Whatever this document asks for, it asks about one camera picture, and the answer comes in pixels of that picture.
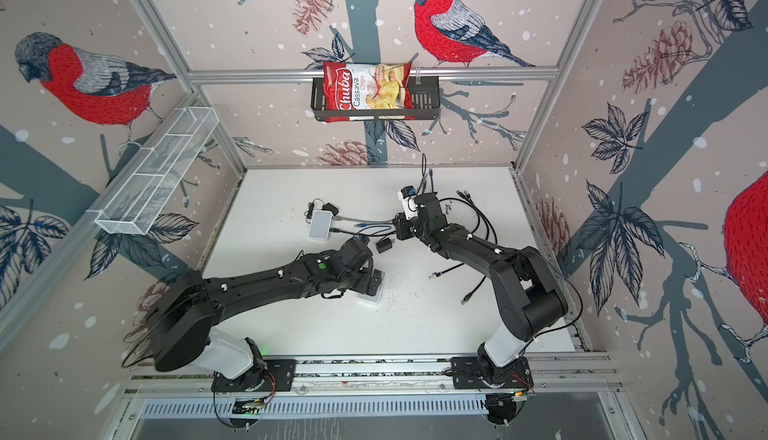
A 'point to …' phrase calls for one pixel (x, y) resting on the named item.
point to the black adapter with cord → (326, 206)
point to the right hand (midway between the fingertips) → (390, 225)
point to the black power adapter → (384, 245)
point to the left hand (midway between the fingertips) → (370, 279)
